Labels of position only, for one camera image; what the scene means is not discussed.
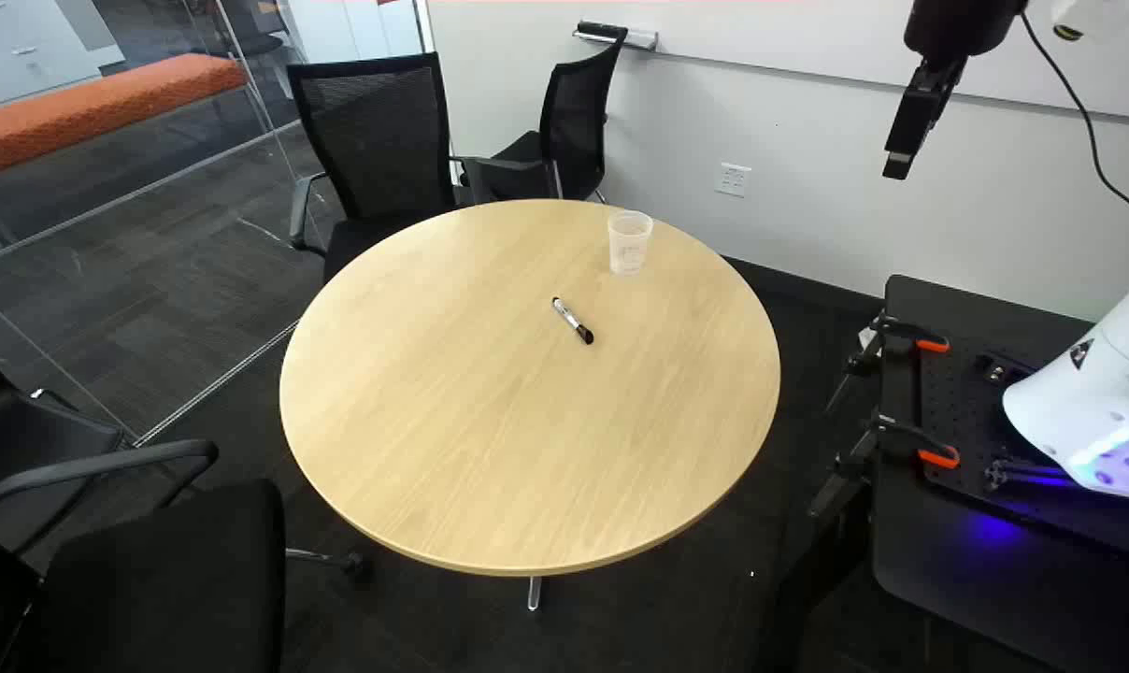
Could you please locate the black chair with grey armrest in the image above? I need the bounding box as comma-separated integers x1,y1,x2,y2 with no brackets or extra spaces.
0,429,379,673

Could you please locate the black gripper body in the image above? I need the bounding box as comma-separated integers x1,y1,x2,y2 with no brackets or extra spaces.
904,0,1033,65

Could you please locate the black armless chair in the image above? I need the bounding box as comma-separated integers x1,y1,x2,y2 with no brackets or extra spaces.
451,27,630,210

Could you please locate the black and silver marker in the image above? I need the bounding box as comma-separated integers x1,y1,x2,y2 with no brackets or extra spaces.
547,290,598,350

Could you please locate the wall whiteboard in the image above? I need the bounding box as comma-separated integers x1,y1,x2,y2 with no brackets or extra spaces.
427,0,1129,128

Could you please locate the white wall outlet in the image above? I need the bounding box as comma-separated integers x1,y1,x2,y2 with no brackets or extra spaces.
714,157,755,200

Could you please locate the clear plastic measuring cup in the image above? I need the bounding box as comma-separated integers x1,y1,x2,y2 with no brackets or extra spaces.
605,207,659,281

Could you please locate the orange upholstered bench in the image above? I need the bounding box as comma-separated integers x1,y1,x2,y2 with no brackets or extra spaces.
0,48,251,188

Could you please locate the orange handled black clamp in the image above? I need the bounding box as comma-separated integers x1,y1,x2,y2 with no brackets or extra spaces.
823,315,957,420
806,411,968,523

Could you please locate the long black cable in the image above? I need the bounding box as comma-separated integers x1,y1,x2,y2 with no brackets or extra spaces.
1015,9,1129,237

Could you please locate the black mesh office chair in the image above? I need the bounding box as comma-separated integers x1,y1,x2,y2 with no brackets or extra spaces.
285,48,463,281

